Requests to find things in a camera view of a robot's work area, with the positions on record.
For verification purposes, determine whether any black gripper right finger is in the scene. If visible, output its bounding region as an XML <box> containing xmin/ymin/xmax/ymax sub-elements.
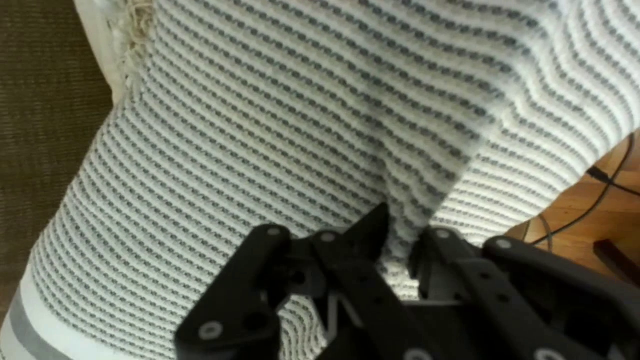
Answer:
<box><xmin>405</xmin><ymin>227</ymin><xmax>640</xmax><ymax>360</ymax></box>

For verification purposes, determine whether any black cable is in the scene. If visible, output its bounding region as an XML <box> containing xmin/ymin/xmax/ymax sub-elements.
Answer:
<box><xmin>526</xmin><ymin>132</ymin><xmax>640</xmax><ymax>251</ymax></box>

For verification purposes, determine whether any dark wooden furniture leg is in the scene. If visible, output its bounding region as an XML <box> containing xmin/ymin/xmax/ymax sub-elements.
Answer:
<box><xmin>591</xmin><ymin>238</ymin><xmax>640</xmax><ymax>287</ymax></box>

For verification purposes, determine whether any brown fabric sofa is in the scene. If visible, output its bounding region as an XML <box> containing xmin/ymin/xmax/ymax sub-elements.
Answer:
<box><xmin>0</xmin><ymin>0</ymin><xmax>116</xmax><ymax>303</ymax></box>

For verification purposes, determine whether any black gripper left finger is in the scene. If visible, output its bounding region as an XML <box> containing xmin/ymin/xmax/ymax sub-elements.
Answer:
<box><xmin>173</xmin><ymin>202</ymin><xmax>405</xmax><ymax>360</ymax></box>

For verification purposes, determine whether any grey white striped pillow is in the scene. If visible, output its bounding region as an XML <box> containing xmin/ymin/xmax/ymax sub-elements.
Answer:
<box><xmin>0</xmin><ymin>0</ymin><xmax>640</xmax><ymax>360</ymax></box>

